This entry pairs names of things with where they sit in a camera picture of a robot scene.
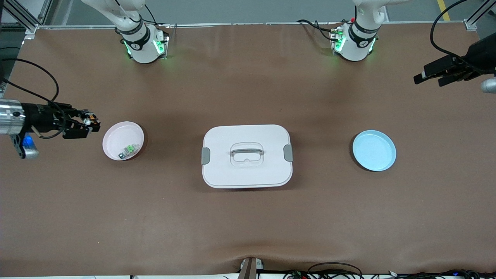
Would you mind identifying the white lidded box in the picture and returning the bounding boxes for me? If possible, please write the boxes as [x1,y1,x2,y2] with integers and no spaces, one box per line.
[201,124,294,189]

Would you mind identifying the pink round plate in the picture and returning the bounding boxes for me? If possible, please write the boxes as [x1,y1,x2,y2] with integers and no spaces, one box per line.
[102,121,145,161]

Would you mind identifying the blue round plate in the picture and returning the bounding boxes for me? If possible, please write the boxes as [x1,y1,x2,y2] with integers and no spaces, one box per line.
[352,130,397,172]

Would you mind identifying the aluminium frame post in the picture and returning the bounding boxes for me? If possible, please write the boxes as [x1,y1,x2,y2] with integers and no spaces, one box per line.
[464,0,496,31]
[2,0,53,34]

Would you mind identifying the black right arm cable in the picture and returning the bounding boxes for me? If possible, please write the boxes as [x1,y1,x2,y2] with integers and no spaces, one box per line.
[0,58,75,139]

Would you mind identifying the green switch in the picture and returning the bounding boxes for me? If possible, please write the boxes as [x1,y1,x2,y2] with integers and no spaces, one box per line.
[118,144,139,160]

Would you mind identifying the black right base cable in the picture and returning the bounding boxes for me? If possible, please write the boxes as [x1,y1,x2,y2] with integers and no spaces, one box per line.
[144,4,169,28]

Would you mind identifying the black base cable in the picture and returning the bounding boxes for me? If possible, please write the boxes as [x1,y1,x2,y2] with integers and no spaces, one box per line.
[144,4,169,28]
[297,19,341,42]

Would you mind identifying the black left base cable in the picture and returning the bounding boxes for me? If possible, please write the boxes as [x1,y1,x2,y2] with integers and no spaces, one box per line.
[297,19,341,42]

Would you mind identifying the metal table edge rail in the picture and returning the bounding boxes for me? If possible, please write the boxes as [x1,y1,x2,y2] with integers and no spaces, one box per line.
[37,21,465,30]

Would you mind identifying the black cable bundle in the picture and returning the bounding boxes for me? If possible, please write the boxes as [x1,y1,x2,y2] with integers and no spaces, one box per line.
[283,269,496,279]

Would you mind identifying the black looped cable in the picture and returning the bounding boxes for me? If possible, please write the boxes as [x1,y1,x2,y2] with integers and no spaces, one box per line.
[307,262,363,279]

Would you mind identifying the metal table clamp bracket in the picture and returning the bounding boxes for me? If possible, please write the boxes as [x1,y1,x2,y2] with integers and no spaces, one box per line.
[237,257,265,279]

